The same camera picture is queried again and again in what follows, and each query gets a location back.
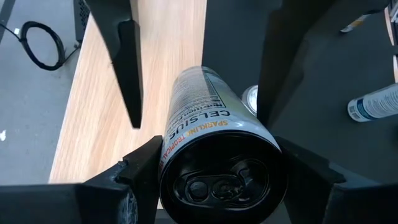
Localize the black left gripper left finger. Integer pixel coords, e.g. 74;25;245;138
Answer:
0;135;164;224

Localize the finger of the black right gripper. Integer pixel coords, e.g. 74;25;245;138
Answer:
84;0;144;129
256;0;389;128

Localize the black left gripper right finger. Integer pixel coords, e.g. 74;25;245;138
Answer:
273;136;398;224

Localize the Celsius Tropical Vibe can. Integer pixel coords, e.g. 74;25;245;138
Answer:
157;65;289;224

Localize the Diet Coke can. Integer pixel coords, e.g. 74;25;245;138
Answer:
241;84;259;118

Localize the Celsius Arctic Vibe can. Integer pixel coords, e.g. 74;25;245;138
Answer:
347;83;398;123

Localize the black coiled floor cable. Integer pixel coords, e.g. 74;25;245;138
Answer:
0;21;82;72

